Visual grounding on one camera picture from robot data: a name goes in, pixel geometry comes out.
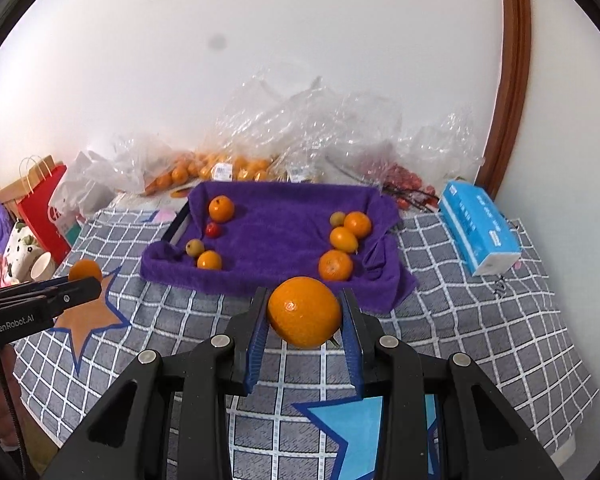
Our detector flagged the clear bag of small oranges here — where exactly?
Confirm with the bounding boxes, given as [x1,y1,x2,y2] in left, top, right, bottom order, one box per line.
[112,132,286,196]

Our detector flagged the blue tissue pack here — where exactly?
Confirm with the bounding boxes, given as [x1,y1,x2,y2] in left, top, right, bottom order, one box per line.
[437,180,523,277]

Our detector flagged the large smooth orange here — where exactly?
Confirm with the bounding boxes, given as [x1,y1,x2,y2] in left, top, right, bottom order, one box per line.
[267,276,342,348]

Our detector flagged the textured mandarin orange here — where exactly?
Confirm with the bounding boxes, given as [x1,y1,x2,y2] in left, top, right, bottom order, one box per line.
[318,249,354,282]

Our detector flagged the grey checked tablecloth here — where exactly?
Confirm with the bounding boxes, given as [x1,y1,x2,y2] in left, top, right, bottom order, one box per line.
[10,207,600,480]

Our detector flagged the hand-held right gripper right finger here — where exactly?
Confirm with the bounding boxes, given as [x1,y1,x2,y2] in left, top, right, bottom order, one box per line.
[340,287,566,480]

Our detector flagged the purple fluffy item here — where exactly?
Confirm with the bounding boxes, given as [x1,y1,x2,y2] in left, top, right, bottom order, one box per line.
[0,200,13,253]

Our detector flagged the clear bag of red tomatoes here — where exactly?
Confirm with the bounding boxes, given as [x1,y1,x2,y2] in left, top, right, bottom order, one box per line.
[375,157,441,211]

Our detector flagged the crumpled clear plastic bag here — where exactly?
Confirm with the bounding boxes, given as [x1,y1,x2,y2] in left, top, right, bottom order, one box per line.
[215,75,486,191]

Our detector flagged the white spotted plush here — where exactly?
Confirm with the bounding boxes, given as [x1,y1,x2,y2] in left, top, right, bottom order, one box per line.
[2,221,43,281]

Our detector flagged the brown wooden door frame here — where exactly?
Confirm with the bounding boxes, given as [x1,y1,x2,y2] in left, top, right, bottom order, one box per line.
[472,0,532,188]

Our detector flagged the purple towel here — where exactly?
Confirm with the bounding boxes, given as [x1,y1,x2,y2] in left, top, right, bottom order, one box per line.
[140,181,420,317]

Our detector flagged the printed paper sheet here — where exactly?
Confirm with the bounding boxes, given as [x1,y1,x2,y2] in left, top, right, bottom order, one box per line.
[112,187,196,223]

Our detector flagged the oval orange fruit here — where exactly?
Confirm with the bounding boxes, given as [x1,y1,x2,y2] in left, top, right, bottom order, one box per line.
[329,226,358,252]

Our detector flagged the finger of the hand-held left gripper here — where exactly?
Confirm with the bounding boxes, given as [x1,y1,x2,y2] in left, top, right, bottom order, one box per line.
[0,277,103,320]

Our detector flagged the white plastic bag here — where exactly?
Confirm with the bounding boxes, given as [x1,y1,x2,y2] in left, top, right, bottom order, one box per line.
[47,150,118,221]

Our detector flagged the black tray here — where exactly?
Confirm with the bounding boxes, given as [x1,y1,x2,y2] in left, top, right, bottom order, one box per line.
[161,199,192,247]

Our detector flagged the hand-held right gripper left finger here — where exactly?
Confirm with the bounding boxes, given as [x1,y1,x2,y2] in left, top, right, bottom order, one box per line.
[42,287,270,480]

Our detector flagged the black eyeglasses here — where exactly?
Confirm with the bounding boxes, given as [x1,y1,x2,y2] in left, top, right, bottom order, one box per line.
[380,182,441,211]

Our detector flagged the red paper bag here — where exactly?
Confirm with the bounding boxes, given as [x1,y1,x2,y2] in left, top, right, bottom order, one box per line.
[16,156,73,266]

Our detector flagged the orange tomato with stem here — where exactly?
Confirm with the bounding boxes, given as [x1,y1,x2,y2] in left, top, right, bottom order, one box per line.
[208,195,236,224]

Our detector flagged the white cup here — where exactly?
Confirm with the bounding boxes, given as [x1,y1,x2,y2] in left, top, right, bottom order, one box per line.
[29,251,57,282]

